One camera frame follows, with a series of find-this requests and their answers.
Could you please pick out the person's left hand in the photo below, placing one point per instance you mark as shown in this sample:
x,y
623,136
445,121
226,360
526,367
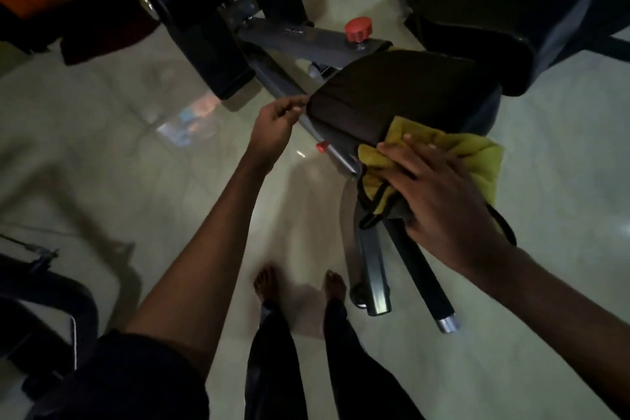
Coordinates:
x,y
269,132

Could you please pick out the person's right hand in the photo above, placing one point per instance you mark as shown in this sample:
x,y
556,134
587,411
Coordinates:
x,y
443,208

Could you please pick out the person's trouser leg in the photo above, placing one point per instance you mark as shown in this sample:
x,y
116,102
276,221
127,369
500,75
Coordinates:
x,y
273,365
364,370

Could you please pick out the person's right forearm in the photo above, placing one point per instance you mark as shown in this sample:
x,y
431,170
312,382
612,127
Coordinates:
x,y
556,321

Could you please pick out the person's right foot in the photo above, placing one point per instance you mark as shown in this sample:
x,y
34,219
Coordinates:
x,y
334,285

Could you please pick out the yellow cleaning cloth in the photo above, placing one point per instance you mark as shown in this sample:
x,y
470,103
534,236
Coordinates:
x,y
472,154

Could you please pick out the person's left trouser leg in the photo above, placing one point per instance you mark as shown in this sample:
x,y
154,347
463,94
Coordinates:
x,y
273,365

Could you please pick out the black padded bench seat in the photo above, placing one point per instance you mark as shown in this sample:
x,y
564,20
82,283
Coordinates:
x,y
393,85

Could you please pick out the person's left fingers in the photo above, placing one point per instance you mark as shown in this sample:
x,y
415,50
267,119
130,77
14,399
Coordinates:
x,y
291,104

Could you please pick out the black exercise machine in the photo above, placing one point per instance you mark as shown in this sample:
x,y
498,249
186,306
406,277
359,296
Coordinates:
x,y
44,306

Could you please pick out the person's right trouser leg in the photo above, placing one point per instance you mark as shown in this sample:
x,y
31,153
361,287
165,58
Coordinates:
x,y
364,370

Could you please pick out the person's left forearm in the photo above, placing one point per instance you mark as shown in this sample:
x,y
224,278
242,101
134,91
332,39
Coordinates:
x,y
206,257

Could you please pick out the person's foot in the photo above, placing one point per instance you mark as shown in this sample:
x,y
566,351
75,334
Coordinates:
x,y
334,285
266,283

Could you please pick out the grey metal bench frame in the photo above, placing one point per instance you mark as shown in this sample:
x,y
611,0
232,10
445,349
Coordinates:
x,y
305,43

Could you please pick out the person's right thumb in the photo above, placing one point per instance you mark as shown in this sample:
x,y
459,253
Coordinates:
x,y
396,161

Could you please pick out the large red adjustment knob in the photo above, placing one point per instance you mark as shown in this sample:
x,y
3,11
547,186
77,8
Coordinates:
x,y
358,29

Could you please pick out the black padded backrest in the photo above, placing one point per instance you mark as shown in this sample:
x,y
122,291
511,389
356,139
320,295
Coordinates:
x,y
492,6

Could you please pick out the black foam roller pad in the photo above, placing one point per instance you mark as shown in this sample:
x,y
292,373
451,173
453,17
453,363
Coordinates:
x,y
197,16

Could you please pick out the small red pull knob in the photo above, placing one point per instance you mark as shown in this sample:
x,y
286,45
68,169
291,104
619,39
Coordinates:
x,y
322,146

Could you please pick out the person's black shirt sleeve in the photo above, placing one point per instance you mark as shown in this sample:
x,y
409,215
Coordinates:
x,y
128,380

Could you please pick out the black bar with chrome cap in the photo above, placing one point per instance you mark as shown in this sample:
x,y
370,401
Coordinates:
x,y
423,277

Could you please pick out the person's left foot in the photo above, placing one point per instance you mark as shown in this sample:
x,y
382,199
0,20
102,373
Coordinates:
x,y
266,283

